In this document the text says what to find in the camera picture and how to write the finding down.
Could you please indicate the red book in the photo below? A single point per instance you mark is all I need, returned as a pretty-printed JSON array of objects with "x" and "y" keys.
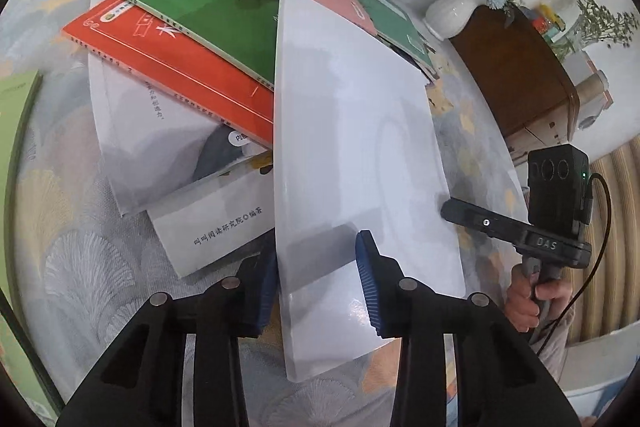
[{"x": 165, "y": 57}]

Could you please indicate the glass vase with green plant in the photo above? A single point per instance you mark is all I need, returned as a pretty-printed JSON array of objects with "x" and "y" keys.
[{"x": 600, "y": 22}]

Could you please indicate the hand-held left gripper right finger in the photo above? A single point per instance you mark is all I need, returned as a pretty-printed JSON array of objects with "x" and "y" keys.
[{"x": 367, "y": 277}]

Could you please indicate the person's right hand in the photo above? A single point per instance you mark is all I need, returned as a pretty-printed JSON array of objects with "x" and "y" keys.
[{"x": 520, "y": 307}]

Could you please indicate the person's right forearm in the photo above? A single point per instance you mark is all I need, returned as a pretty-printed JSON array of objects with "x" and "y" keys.
[{"x": 552, "y": 357}]

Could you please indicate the light green book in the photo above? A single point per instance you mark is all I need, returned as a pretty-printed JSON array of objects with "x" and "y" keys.
[{"x": 15, "y": 132}]

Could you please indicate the white plastic appliance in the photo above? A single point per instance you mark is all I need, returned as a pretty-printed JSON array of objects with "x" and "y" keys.
[{"x": 592, "y": 107}]

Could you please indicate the white book with black lettering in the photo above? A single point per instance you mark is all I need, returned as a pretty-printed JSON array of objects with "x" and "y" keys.
[{"x": 210, "y": 227}]

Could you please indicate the plain white cover book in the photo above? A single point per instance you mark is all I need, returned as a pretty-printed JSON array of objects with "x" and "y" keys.
[{"x": 350, "y": 132}]

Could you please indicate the brown wooden cabinet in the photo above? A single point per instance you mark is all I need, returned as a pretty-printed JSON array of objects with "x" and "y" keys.
[{"x": 520, "y": 72}]

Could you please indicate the white ceramic vase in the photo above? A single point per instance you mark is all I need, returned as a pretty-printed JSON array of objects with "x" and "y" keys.
[{"x": 450, "y": 12}]

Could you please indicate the teal green book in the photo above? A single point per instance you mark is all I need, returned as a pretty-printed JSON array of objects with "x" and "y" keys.
[{"x": 395, "y": 22}]

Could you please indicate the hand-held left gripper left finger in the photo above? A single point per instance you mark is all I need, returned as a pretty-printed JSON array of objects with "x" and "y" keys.
[{"x": 265, "y": 302}]

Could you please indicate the beige ribbed cushion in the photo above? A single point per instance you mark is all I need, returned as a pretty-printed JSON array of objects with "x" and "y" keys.
[{"x": 620, "y": 257}]

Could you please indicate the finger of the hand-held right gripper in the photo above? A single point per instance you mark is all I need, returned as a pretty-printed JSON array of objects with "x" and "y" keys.
[{"x": 480, "y": 219}]

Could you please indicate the white book with grey text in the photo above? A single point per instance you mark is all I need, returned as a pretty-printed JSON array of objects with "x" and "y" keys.
[{"x": 150, "y": 142}]

